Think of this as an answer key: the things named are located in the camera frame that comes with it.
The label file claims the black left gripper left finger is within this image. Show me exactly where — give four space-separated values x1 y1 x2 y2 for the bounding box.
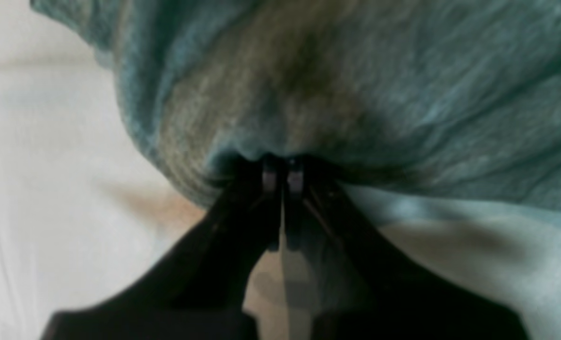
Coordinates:
42 156 283 340

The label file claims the green T-shirt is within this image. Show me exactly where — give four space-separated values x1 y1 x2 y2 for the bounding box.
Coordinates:
30 0 561 212

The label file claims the light green table cloth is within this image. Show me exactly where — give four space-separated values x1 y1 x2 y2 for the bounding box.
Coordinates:
0 0 561 340

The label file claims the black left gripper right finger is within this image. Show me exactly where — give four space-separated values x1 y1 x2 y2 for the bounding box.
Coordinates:
285 157 529 340

